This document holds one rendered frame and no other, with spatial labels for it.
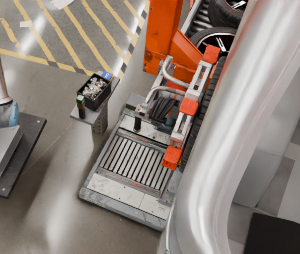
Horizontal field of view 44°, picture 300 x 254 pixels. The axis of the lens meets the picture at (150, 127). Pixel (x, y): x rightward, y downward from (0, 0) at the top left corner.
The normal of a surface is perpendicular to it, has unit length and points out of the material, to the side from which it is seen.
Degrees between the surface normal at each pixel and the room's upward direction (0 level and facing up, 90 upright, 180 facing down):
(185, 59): 90
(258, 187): 70
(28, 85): 0
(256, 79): 23
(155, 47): 90
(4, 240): 0
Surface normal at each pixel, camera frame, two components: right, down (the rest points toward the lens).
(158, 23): -0.37, 0.76
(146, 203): 0.09, -0.54
